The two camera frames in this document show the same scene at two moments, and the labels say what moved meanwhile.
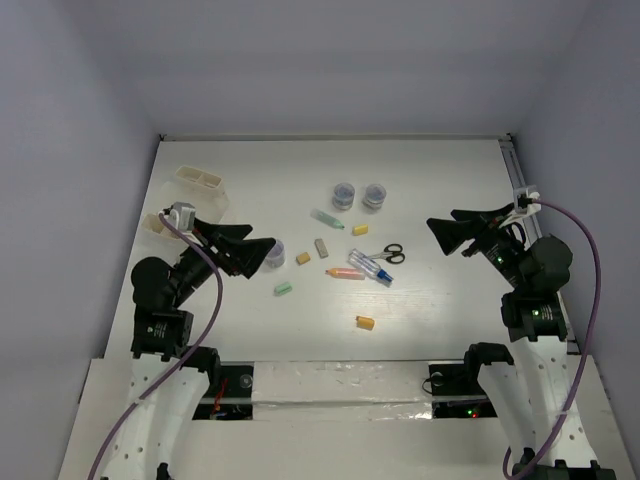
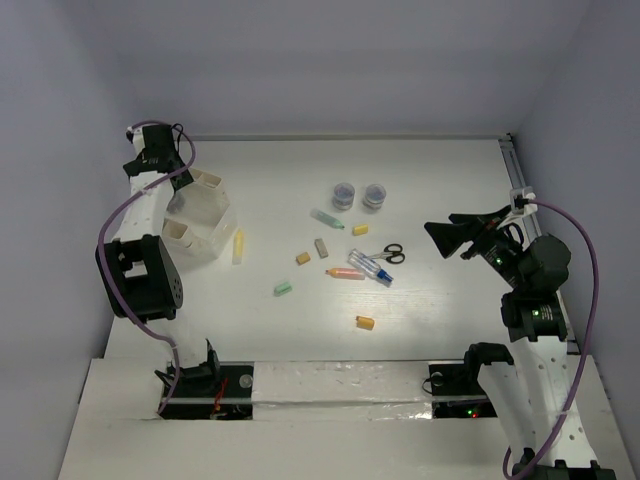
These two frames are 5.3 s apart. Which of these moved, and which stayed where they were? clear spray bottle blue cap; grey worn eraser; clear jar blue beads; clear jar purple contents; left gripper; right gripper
Moved: clear jar purple contents; left gripper
Stayed: right gripper; clear spray bottle blue cap; clear jar blue beads; grey worn eraser
